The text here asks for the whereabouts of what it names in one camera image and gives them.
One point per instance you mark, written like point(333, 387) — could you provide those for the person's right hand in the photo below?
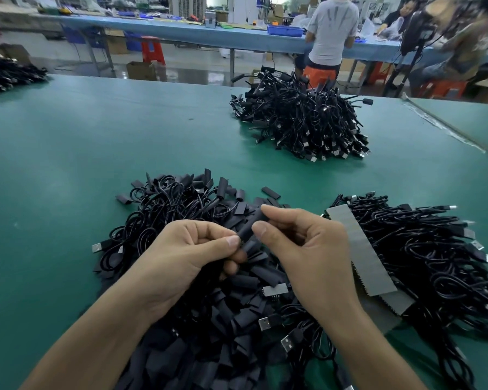
point(321, 263)

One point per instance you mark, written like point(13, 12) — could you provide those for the person's left hand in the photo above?
point(179, 263)

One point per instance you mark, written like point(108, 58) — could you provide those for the person's left thumb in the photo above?
point(219, 244)

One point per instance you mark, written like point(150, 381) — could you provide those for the person's right thumb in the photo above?
point(272, 240)

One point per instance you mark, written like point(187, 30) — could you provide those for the black heat shrink sleeve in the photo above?
point(250, 229)

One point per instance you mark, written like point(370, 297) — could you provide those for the person's right forearm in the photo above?
point(374, 353)

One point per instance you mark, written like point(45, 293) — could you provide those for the person's left forearm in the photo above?
point(89, 345)

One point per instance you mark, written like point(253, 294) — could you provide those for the pile of black shrink tubes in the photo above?
point(227, 320)

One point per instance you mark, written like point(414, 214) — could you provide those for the long grey strip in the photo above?
point(362, 249)

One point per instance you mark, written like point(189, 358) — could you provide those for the short grey strip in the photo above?
point(398, 302)

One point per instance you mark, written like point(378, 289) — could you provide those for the orange plastic stool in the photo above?
point(378, 73)
point(443, 88)

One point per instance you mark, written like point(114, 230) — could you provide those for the red plastic stool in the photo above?
point(152, 50)

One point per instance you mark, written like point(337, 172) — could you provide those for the clear tape strip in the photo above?
point(443, 123)

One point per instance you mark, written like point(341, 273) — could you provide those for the blue plastic bin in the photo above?
point(285, 31)

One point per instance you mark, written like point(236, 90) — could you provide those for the long blue workbench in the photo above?
point(187, 32)

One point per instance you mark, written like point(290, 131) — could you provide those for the black tripod with camera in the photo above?
point(414, 32)

